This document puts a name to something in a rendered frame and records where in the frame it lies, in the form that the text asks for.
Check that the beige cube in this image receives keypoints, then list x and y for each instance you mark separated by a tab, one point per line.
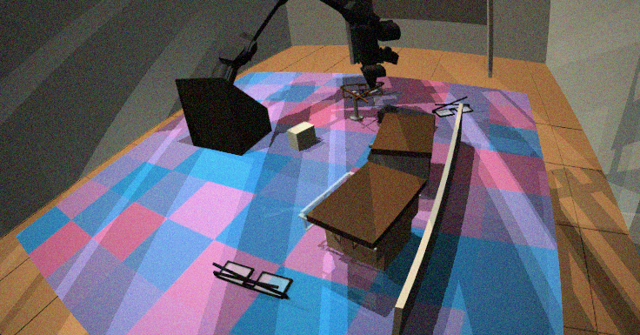
301	136

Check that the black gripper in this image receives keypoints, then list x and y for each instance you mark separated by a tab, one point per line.
369	58

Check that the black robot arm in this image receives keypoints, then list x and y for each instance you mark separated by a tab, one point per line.
241	50

